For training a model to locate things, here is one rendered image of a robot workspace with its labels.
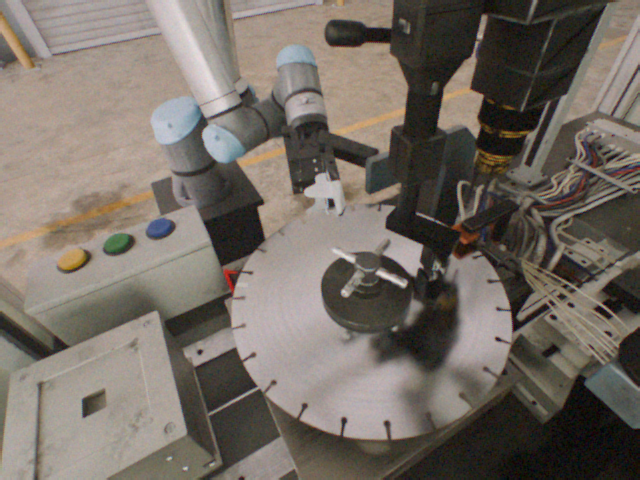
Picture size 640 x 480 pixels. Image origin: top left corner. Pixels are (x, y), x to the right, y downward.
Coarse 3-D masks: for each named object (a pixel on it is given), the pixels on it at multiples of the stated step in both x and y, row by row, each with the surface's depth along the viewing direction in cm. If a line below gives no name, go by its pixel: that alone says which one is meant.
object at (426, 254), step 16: (400, 192) 38; (416, 192) 37; (400, 208) 39; (416, 208) 39; (400, 224) 41; (416, 224) 40; (432, 224) 40; (416, 240) 40; (432, 240) 39; (448, 240) 38; (432, 256) 40; (448, 256) 41
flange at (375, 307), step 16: (384, 256) 44; (336, 272) 43; (352, 272) 41; (400, 272) 42; (336, 288) 41; (368, 288) 39; (384, 288) 40; (400, 288) 40; (336, 304) 39; (352, 304) 39; (368, 304) 39; (384, 304) 39; (400, 304) 39; (352, 320) 38; (368, 320) 38; (384, 320) 38
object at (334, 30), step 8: (328, 24) 27; (336, 24) 27; (344, 24) 27; (352, 24) 28; (360, 24) 28; (328, 32) 27; (336, 32) 27; (344, 32) 27; (352, 32) 28; (360, 32) 28; (368, 32) 29; (376, 32) 29; (384, 32) 29; (328, 40) 28; (336, 40) 28; (344, 40) 28; (352, 40) 28; (360, 40) 28; (368, 40) 29; (376, 40) 29; (384, 40) 29
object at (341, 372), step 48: (288, 240) 49; (336, 240) 48; (240, 288) 43; (288, 288) 43; (432, 288) 41; (480, 288) 41; (240, 336) 38; (288, 336) 38; (336, 336) 38; (384, 336) 37; (432, 336) 37; (480, 336) 37; (288, 384) 34; (336, 384) 34; (384, 384) 34; (432, 384) 34; (480, 384) 33; (336, 432) 31; (384, 432) 31
